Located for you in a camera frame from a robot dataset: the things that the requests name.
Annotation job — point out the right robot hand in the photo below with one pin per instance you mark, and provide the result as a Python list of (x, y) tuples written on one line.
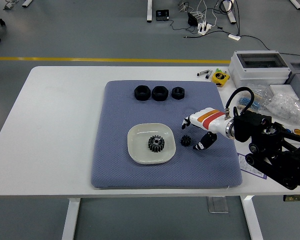
[(212, 120)]

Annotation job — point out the small black gear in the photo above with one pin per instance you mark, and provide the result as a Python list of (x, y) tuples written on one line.
[(186, 141)]

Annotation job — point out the large black gear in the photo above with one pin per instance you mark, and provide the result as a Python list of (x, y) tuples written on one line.
[(156, 144)]

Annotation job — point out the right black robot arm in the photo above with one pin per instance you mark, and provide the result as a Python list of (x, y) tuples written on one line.
[(245, 130)]

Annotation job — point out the small black hex nut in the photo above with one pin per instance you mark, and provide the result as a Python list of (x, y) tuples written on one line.
[(178, 93)]

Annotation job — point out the large black hex nut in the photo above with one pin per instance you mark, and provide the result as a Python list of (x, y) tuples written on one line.
[(160, 94), (142, 93)]

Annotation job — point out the flat white box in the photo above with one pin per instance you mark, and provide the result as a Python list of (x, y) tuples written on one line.
[(282, 89)]

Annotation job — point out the white push-button control box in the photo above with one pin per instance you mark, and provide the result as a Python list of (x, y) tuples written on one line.
[(297, 131)]

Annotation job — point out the yellow tape measure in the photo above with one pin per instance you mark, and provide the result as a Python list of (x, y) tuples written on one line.
[(220, 78)]

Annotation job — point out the black silver marker pen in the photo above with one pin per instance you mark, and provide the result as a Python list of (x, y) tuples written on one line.
[(209, 75), (202, 73)]

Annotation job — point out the small green clip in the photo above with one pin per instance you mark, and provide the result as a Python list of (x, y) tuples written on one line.
[(218, 70)]

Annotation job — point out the purple white label card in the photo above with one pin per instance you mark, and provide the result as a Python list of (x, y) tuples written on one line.
[(243, 162)]

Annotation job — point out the bag of white parts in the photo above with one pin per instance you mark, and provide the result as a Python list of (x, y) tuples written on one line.
[(287, 107)]

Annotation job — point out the white square plate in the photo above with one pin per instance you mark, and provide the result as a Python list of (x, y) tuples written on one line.
[(140, 150)]

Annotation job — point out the grey metal floor plate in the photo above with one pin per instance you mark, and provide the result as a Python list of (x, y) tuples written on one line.
[(217, 205)]

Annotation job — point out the small white adapter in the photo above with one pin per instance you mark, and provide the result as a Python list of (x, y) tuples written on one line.
[(234, 37)]

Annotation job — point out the blue-grey quilted mat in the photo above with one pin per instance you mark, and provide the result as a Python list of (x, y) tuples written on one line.
[(140, 175)]

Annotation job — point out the white power strip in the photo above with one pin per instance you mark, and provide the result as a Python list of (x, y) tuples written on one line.
[(204, 28)]

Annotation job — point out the grey plastic block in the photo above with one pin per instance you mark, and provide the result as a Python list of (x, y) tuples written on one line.
[(298, 78)]

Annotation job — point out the white desk leg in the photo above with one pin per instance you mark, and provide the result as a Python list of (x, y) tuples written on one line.
[(231, 15), (149, 11)]

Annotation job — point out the white table leg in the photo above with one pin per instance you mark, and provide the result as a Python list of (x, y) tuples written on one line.
[(70, 220), (252, 220)]

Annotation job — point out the white desk foot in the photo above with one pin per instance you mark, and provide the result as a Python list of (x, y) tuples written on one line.
[(27, 3), (296, 3)]

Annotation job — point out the white table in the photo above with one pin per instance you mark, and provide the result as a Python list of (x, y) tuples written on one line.
[(52, 125)]

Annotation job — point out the grey electrical enclosure box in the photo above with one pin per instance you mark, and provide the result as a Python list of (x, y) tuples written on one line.
[(257, 72)]

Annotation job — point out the yellow black under-table bracket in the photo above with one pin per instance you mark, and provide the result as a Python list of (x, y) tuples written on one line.
[(296, 198)]

